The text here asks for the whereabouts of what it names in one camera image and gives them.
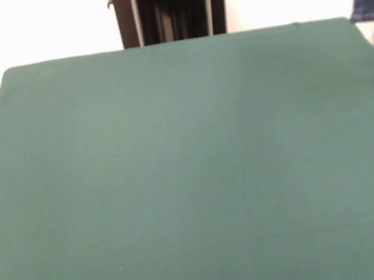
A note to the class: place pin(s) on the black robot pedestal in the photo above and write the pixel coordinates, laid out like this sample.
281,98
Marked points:
126,15

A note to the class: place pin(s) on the dark green table cloth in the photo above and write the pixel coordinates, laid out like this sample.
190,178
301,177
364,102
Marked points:
177,166

